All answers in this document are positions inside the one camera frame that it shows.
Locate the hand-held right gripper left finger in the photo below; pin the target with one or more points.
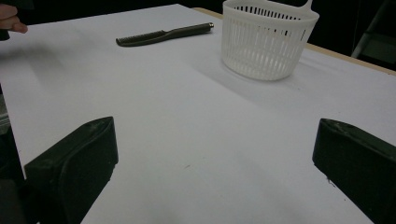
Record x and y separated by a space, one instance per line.
77 168

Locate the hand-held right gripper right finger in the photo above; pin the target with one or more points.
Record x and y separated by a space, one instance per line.
361 168

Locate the white slotted plastic basket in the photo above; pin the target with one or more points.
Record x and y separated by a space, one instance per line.
261 53

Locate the metal stand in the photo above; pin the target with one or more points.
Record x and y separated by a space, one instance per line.
373 40

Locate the white table sheet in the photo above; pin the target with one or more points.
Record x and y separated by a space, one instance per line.
193 109

